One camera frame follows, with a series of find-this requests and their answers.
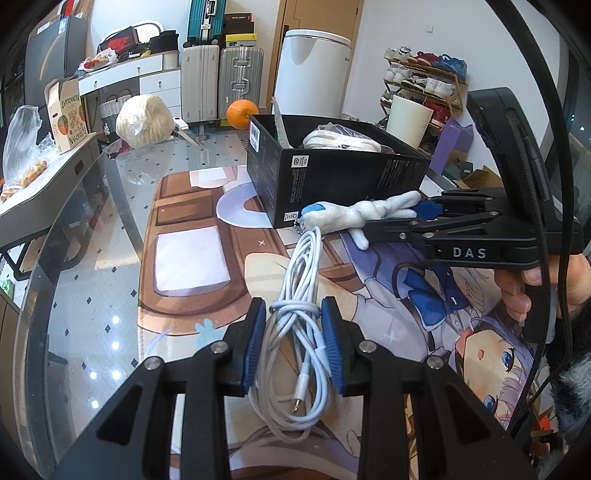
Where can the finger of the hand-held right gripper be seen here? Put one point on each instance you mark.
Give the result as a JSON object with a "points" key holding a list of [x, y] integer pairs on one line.
{"points": [[415, 228], [434, 206]]}

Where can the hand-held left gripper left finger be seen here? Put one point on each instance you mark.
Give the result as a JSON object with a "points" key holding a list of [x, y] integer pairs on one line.
{"points": [[251, 341]]}

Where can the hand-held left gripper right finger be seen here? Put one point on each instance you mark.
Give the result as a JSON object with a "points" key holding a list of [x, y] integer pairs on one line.
{"points": [[333, 341]]}

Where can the white and blue plush toy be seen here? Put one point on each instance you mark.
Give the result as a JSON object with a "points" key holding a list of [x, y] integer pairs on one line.
{"points": [[355, 217]]}

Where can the black cardboard box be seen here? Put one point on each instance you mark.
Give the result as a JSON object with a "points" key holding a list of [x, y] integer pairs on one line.
{"points": [[332, 184]]}

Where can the white fabric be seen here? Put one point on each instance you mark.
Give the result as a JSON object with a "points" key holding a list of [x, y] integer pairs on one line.
{"points": [[341, 138]]}

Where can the person's right forearm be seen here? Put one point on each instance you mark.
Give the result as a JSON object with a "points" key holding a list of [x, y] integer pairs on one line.
{"points": [[572, 383]]}

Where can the person's right hand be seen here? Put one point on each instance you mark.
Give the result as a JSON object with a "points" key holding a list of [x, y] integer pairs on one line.
{"points": [[512, 295]]}

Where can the open brown cardboard box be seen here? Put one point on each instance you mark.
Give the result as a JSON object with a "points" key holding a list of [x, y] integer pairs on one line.
{"points": [[478, 177]]}

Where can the dark green box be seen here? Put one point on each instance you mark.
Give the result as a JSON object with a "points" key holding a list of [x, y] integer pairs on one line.
{"points": [[459, 170]]}

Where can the purple paper bag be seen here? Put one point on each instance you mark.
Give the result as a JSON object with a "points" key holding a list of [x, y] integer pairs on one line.
{"points": [[450, 143]]}

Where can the cream waste bin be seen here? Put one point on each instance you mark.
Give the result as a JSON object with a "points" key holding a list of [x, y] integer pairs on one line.
{"points": [[408, 120]]}

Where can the printed cartoon desk mat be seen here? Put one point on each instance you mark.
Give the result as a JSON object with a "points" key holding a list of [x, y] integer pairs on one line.
{"points": [[207, 258]]}

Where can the wooden shoe rack with shoes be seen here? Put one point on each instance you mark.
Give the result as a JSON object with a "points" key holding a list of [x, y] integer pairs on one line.
{"points": [[425, 78]]}

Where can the white cylindrical appliance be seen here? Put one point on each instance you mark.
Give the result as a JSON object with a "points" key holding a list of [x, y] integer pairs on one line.
{"points": [[311, 74]]}

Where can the orange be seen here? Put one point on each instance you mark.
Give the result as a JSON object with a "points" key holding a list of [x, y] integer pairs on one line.
{"points": [[242, 113]]}

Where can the silver suitcase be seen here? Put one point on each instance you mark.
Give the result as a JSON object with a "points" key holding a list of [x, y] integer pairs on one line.
{"points": [[240, 81]]}

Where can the wrapped napa cabbage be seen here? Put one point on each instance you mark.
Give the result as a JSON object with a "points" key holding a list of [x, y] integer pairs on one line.
{"points": [[143, 120]]}

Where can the grey side cabinet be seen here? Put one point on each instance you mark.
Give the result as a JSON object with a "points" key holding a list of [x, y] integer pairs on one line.
{"points": [[41, 203]]}

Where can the white suitcase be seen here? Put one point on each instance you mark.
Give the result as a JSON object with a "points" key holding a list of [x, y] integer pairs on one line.
{"points": [[199, 83]]}

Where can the stack of black boxes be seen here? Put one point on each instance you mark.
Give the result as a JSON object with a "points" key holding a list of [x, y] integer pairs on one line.
{"points": [[239, 30]]}

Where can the woven basket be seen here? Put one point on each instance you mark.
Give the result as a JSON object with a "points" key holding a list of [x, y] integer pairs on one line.
{"points": [[111, 108]]}

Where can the white desk with drawers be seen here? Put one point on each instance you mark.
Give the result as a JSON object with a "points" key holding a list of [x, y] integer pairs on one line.
{"points": [[152, 83]]}

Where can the printed fruit carton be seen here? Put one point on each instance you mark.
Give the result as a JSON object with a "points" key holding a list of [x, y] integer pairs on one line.
{"points": [[67, 115]]}

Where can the teal suitcase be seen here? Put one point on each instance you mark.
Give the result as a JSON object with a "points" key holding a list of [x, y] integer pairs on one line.
{"points": [[203, 21]]}

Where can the clear plastic bag of bread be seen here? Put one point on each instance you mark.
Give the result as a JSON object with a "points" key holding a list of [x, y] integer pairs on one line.
{"points": [[23, 143]]}

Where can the black bag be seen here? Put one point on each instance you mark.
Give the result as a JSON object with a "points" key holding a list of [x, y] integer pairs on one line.
{"points": [[162, 41]]}

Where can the bag of food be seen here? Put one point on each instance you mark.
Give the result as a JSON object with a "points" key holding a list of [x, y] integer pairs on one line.
{"points": [[98, 59]]}

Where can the red and black shoe box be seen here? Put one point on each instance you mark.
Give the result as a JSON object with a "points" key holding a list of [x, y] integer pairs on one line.
{"points": [[117, 44]]}

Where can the white chair back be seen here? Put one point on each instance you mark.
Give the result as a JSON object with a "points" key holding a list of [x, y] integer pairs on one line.
{"points": [[150, 23]]}

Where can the grey refrigerator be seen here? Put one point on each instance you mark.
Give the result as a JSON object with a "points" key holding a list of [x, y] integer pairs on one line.
{"points": [[55, 50]]}

